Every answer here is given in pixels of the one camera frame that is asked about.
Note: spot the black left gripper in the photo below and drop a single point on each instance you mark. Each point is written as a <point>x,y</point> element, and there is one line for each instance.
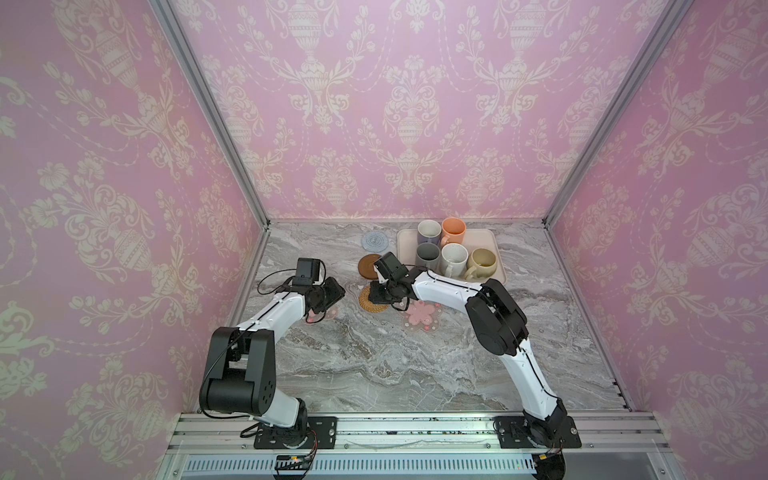
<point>335,290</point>

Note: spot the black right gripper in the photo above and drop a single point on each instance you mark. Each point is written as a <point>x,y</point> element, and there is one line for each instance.
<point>381,291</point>

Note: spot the woven rattan round coaster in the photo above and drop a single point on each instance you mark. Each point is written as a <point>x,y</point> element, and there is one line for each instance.
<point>367,305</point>

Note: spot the brown round wooden coaster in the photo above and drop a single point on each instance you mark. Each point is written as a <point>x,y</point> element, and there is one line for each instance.
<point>366,266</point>

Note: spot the pink flower coaster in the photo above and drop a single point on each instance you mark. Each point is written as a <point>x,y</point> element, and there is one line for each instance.
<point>422,316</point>
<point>329,314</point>

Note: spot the blue woven round coaster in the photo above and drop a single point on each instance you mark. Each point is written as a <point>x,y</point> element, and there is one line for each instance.
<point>375,242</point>

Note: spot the grey ceramic mug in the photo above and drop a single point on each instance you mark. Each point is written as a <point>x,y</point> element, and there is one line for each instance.
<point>428,255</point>

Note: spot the beige glazed round mug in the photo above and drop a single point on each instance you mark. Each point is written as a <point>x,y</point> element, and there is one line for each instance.
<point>482,264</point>

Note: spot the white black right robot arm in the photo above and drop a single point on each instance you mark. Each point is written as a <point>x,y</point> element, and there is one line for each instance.
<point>500,326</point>

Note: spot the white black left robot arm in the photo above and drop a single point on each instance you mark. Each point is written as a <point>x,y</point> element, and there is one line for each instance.
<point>240,374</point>

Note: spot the cream rectangular tray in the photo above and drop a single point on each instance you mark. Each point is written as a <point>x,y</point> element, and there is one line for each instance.
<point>406,245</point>

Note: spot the purple ceramic mug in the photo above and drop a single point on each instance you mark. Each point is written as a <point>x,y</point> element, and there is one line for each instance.
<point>429,231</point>

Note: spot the white speckled mug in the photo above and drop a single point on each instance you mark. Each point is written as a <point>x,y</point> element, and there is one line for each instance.
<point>453,260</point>

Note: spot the orange ceramic mug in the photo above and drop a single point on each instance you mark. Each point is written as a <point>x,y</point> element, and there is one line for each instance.
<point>453,231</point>

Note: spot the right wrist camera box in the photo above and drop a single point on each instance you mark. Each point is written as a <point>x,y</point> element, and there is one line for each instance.
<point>389,268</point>

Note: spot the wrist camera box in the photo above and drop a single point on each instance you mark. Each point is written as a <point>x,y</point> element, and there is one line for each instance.
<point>389,268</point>
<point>307,272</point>

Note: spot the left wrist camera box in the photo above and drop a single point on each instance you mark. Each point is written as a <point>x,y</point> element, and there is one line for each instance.
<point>307,272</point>

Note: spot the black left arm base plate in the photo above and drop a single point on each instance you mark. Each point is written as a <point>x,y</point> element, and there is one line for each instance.
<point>319,432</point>

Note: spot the white perforated cable duct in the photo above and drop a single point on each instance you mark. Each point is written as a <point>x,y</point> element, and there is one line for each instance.
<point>330,465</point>

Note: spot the aluminium front rail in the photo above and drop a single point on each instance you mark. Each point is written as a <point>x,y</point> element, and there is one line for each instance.
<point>600,432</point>

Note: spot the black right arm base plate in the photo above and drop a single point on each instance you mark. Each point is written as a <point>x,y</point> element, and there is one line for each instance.
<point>520,432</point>

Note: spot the left aluminium corner post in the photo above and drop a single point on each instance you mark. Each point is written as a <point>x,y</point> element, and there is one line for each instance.
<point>194,74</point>

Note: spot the aluminium corner post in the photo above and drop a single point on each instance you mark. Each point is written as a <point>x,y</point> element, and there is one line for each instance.
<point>666,25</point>
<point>194,74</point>

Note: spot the right aluminium corner post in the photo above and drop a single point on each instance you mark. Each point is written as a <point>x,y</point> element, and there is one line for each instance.
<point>666,25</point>

